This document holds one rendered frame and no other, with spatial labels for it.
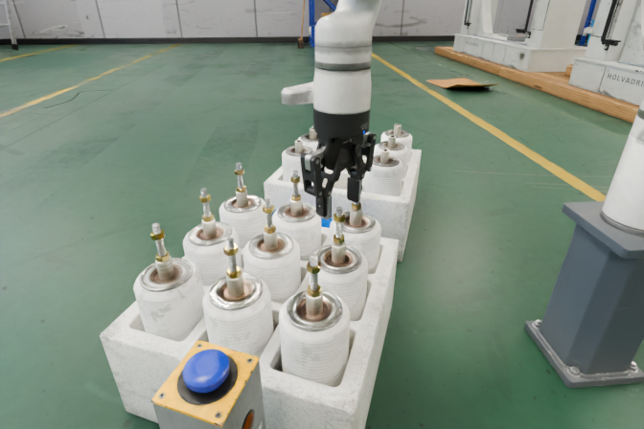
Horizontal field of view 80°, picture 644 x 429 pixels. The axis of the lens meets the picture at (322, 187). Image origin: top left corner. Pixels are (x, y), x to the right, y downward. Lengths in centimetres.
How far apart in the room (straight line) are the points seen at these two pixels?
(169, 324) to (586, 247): 68
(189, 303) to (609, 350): 71
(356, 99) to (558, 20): 342
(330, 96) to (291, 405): 39
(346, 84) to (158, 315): 42
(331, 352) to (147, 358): 27
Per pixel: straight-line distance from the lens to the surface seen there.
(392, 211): 97
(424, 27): 715
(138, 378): 71
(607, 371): 92
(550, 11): 379
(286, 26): 677
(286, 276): 64
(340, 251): 60
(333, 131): 49
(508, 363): 88
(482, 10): 500
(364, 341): 60
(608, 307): 80
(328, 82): 48
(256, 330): 57
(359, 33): 47
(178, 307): 62
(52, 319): 106
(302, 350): 53
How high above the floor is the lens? 62
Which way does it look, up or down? 26 degrees down
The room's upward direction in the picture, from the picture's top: straight up
